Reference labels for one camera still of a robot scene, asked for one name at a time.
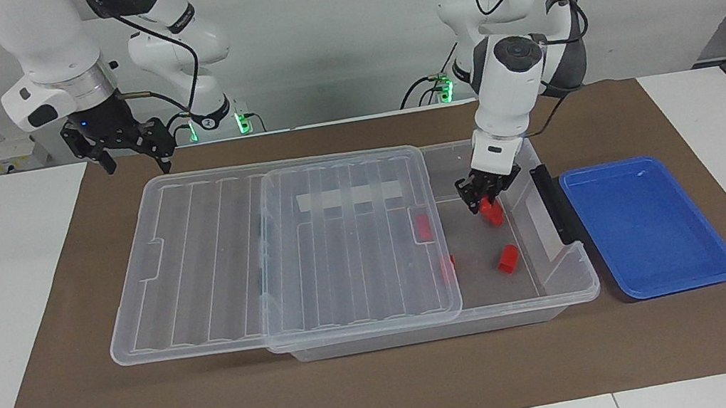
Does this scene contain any clear plastic storage box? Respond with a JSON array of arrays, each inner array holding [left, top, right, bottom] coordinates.
[[242, 122, 606, 369]]

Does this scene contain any white wall socket strip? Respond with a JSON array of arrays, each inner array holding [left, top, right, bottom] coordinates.
[[0, 131, 53, 174]]

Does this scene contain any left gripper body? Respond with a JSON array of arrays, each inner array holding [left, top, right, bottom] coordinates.
[[470, 166, 514, 194]]

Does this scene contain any red block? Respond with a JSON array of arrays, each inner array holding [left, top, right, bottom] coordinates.
[[477, 196, 507, 229], [412, 212, 435, 244], [439, 253, 459, 284], [494, 243, 523, 276]]

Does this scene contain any black box latch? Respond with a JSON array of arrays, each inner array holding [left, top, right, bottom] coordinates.
[[528, 159, 587, 251]]

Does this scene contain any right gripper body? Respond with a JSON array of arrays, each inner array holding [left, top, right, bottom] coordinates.
[[62, 88, 144, 157]]

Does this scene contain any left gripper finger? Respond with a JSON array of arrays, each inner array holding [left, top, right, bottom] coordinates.
[[453, 174, 487, 216], [483, 164, 526, 204]]

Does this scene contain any black cable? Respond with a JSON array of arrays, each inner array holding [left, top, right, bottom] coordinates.
[[391, 42, 468, 110], [75, 0, 210, 141], [474, 0, 606, 143]]

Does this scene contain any clear plastic box lid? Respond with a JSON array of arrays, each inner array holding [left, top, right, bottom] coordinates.
[[85, 134, 467, 376]]

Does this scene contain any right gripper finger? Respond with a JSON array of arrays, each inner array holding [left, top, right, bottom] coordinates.
[[119, 114, 180, 180], [59, 117, 119, 182]]

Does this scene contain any blue plastic tray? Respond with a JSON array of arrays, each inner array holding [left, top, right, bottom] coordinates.
[[557, 143, 726, 310]]

